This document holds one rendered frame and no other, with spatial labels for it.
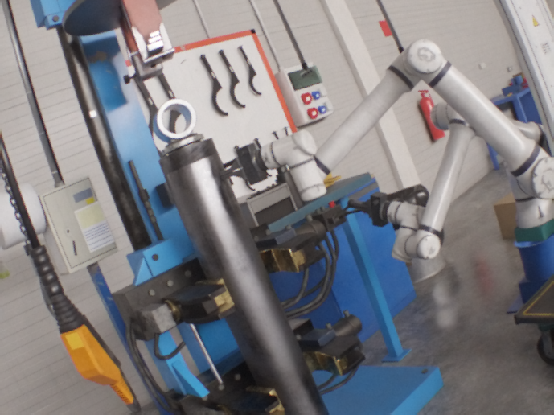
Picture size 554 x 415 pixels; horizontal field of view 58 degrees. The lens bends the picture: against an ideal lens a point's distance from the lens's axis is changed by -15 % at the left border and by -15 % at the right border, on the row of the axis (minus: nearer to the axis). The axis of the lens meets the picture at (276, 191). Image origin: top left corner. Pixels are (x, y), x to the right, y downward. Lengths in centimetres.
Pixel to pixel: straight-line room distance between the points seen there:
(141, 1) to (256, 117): 303
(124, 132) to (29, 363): 197
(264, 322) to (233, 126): 283
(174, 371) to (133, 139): 98
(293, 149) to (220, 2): 344
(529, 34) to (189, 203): 143
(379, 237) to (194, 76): 194
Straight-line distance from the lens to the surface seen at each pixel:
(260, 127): 486
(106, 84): 248
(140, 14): 195
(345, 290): 358
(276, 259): 225
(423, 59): 187
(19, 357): 384
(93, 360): 128
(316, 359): 239
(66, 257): 269
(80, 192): 276
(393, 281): 392
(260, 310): 207
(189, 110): 207
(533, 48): 220
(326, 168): 200
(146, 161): 246
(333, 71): 571
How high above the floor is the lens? 137
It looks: 4 degrees down
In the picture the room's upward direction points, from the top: 22 degrees counter-clockwise
